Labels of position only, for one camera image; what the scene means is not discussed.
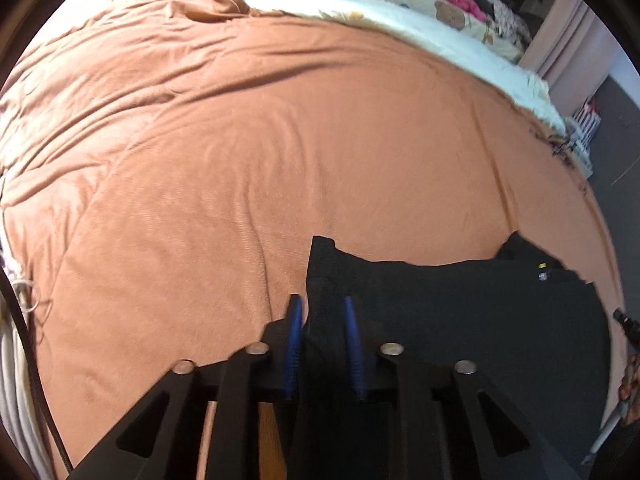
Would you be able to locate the orange bed cover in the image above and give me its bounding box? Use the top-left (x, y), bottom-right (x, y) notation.
top-left (1, 0), bottom-right (624, 460)

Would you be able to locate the white fluffy blanket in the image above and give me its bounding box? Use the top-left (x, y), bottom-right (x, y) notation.
top-left (245, 0), bottom-right (566, 136)

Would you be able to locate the bear print bedding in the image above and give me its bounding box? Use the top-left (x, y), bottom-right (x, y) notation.
top-left (383, 0), bottom-right (524, 64)

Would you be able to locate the pink curtain right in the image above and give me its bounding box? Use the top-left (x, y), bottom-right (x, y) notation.
top-left (520, 0), bottom-right (620, 116)

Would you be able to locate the person's right hand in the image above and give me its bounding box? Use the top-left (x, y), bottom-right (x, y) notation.
top-left (618, 354), bottom-right (640, 426)

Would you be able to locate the white bedside shelf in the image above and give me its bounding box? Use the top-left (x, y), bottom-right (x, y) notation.
top-left (565, 98), bottom-right (602, 179)

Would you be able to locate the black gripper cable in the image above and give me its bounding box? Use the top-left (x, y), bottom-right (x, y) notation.
top-left (0, 268), bottom-right (76, 474)

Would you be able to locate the black jacket with yellow logo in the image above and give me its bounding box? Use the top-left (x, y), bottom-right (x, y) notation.
top-left (277, 235), bottom-right (611, 479)

